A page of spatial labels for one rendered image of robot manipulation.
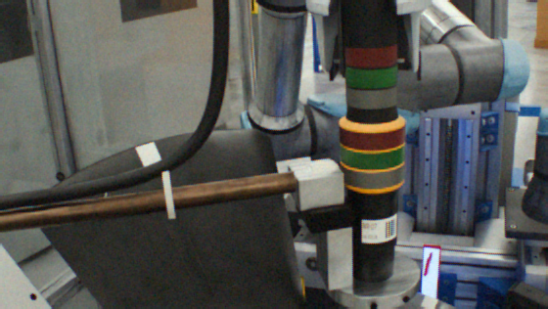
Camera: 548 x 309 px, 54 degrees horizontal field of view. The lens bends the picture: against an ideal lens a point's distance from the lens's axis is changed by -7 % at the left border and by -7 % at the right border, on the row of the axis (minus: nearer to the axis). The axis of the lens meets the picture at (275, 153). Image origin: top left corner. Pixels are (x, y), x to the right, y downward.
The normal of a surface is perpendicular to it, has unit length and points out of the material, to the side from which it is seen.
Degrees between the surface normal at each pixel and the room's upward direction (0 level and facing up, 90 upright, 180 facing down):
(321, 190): 90
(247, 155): 35
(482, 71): 76
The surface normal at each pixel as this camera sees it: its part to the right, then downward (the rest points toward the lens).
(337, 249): 0.22, 0.32
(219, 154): 0.23, -0.60
